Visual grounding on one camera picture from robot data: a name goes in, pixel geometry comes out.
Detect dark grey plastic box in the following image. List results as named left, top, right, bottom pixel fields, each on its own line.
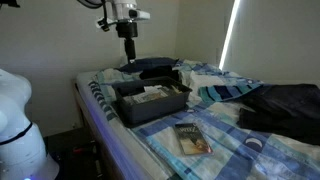
left=112, top=76, right=193, bottom=126

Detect small yellowish packet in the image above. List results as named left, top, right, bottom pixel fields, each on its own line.
left=168, top=84, right=184, bottom=95

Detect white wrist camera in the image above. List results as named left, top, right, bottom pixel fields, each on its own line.
left=95, top=16, right=118, bottom=33

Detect black mount bracket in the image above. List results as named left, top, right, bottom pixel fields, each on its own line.
left=0, top=0, right=21, bottom=9

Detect Zelda game case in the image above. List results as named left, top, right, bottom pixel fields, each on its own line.
left=173, top=122, right=214, bottom=156

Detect white printed packet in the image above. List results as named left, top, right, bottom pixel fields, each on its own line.
left=143, top=85, right=165, bottom=94

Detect white mattress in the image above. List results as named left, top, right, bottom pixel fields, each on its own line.
left=75, top=70, right=174, bottom=180

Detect dark folded jeans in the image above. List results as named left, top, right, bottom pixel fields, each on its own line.
left=236, top=83, right=320, bottom=146

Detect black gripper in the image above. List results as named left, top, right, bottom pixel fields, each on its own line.
left=115, top=21, right=139, bottom=65

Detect dark blue cloth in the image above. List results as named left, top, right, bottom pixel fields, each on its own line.
left=116, top=56, right=180, bottom=74

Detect blue checked blanket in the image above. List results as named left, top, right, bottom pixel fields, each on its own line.
left=87, top=59, right=320, bottom=180

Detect small red object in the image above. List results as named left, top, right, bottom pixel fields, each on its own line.
left=72, top=145, right=90, bottom=155

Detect black cloth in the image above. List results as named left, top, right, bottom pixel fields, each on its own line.
left=138, top=65, right=181, bottom=81

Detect design works craft kit package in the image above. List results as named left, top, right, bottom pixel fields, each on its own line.
left=123, top=87, right=172, bottom=105

